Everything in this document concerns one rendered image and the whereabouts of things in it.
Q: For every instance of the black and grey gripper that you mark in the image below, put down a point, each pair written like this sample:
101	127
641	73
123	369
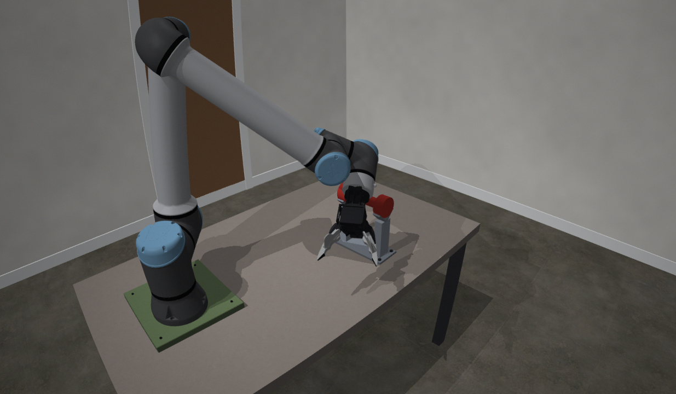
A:
351	223

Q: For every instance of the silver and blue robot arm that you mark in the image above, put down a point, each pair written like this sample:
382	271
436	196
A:
164	250

